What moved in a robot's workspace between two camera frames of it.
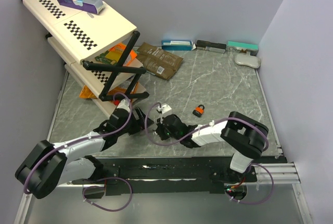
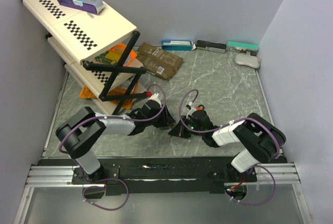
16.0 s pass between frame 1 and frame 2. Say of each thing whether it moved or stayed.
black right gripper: moved
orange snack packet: stayed
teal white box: stayed
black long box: stayed
